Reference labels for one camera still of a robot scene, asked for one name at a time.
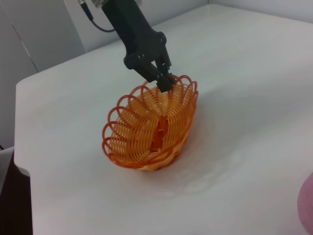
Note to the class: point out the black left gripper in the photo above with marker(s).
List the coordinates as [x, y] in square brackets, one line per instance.
[137, 31]

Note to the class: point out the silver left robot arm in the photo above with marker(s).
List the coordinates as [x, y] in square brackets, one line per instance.
[99, 2]

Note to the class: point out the dark brown furniture panel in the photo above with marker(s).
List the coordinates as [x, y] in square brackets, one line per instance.
[14, 200]

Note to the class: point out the white cabinet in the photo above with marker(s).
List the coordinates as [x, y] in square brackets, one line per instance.
[36, 31]

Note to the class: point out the pink peach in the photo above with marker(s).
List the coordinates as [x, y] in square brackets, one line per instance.
[306, 203]

